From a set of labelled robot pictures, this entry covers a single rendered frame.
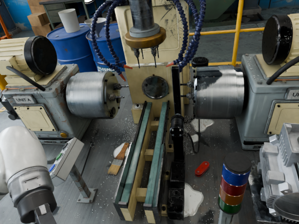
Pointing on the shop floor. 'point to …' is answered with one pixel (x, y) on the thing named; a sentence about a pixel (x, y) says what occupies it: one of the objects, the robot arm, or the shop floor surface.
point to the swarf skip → (216, 13)
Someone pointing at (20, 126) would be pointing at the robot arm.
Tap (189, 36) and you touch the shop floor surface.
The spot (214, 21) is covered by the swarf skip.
